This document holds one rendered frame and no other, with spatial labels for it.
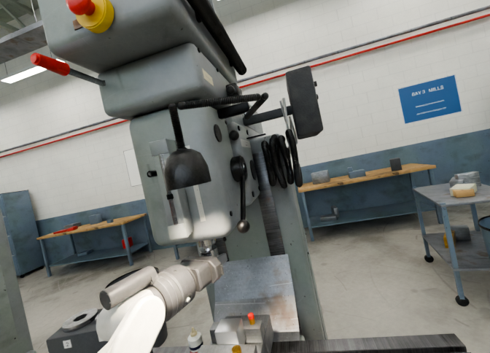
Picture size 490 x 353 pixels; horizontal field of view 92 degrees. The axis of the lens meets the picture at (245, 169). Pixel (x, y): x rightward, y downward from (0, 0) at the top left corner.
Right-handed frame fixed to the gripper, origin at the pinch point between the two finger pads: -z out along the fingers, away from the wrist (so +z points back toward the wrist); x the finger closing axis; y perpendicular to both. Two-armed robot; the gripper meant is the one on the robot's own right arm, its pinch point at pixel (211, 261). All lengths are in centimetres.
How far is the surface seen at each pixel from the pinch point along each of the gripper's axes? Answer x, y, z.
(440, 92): -148, -82, -486
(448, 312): -66, 121, -179
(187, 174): -17.7, -23.0, 20.5
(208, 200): -9.2, -16.9, 6.7
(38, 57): 1, -46, 28
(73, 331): 39.5, 13.1, 17.6
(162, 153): -4.6, -28.6, 12.5
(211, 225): -8.5, -11.5, 6.9
